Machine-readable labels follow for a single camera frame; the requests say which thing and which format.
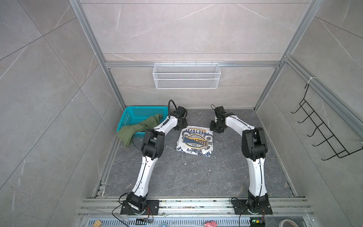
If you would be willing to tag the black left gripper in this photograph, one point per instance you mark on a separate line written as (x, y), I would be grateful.
(185, 124)

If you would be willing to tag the pink small object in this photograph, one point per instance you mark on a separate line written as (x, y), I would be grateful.
(210, 224)

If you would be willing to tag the small wooden block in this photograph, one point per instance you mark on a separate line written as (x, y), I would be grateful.
(97, 223)

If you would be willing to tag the black wire hook rack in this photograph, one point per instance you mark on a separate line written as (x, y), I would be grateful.
(321, 127)

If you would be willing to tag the white navy-trimmed tank top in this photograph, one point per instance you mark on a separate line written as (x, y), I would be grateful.
(195, 140)

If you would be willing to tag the white wire mesh shelf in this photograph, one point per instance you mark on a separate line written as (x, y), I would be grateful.
(186, 75)

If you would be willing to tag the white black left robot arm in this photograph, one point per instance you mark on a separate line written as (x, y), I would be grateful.
(152, 149)

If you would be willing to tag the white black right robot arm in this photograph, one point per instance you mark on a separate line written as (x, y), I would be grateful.
(254, 148)

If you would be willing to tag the teal plastic basket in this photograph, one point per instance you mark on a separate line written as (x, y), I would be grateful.
(136, 114)

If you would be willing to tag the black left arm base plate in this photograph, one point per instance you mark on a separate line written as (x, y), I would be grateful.
(146, 207)

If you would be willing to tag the green circuit board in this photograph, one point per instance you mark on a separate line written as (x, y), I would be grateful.
(257, 222)

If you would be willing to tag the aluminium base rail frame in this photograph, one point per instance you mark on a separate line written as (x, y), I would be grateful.
(193, 212)

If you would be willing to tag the olive green tank top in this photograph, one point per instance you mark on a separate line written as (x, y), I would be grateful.
(126, 133)

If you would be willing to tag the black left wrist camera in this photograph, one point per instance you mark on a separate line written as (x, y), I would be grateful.
(181, 111)

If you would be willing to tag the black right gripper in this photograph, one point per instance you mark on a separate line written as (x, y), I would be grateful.
(213, 129)

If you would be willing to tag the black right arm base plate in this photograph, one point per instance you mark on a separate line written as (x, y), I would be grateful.
(241, 207)

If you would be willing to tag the white tape roll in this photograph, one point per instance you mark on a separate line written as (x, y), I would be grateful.
(287, 223)

